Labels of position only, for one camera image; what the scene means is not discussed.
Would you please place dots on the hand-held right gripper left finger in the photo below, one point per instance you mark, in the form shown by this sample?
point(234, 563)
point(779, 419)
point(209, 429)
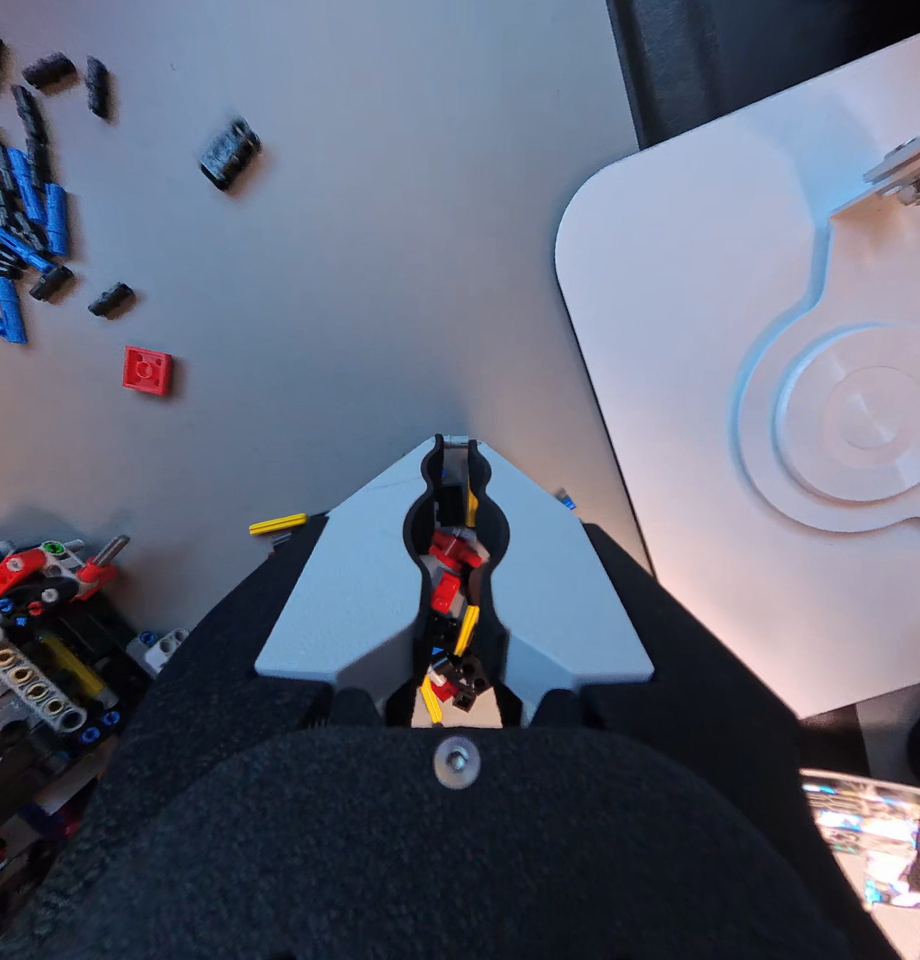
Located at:
point(355, 592)

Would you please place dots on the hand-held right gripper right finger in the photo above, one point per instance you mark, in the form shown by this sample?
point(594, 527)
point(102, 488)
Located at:
point(557, 592)

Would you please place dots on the pile of colourful lego pieces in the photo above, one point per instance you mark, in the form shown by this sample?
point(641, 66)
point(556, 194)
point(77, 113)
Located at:
point(448, 551)

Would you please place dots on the partly built lego car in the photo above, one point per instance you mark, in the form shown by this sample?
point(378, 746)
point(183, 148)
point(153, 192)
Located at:
point(32, 675)

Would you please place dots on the red square lego plate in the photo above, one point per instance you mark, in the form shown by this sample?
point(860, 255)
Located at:
point(146, 371)

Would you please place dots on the black lego connector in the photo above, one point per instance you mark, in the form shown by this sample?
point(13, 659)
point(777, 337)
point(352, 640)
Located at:
point(230, 154)

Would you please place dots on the shiny sticker sheet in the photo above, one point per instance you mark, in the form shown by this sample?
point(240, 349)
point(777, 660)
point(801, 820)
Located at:
point(879, 862)

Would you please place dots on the pile of blue black pins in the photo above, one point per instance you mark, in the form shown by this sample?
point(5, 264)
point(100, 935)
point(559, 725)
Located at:
point(25, 195)

